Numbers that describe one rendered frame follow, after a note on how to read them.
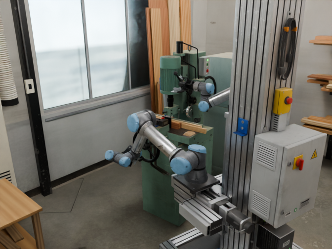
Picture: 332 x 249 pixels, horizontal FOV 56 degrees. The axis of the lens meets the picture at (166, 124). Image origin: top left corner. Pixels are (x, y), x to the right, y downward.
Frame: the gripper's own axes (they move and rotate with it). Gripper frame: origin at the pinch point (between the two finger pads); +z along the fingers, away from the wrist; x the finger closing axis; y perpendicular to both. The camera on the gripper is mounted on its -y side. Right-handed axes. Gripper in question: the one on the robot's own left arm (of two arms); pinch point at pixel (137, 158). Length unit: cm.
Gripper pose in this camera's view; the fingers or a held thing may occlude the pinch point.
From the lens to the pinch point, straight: 260.8
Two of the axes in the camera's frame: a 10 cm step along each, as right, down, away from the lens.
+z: 5.2, 2.2, 8.2
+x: 7.8, 2.8, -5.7
